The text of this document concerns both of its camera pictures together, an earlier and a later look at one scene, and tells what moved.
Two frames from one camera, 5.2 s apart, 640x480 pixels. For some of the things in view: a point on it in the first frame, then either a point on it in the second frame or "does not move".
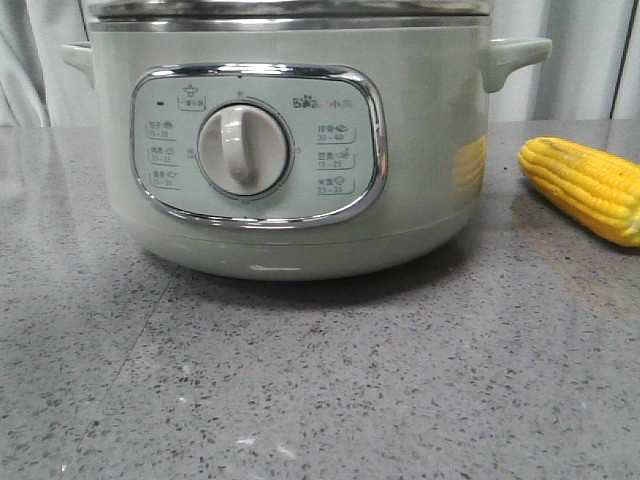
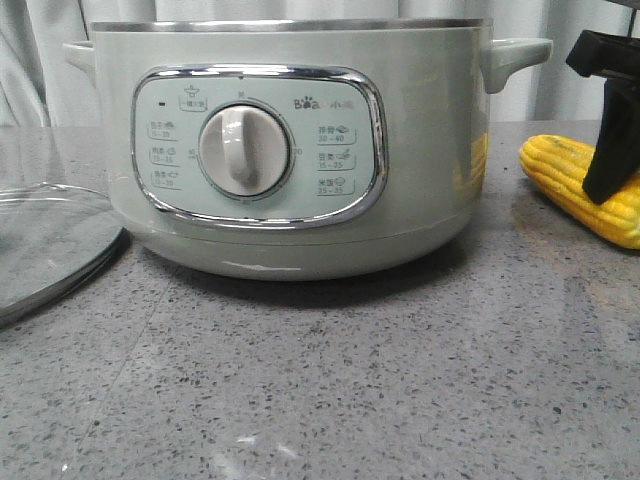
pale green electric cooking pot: [297, 148] does not move
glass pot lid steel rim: [289, 10] → [11, 316]
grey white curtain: [592, 72] does not move
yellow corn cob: [599, 190] does not move
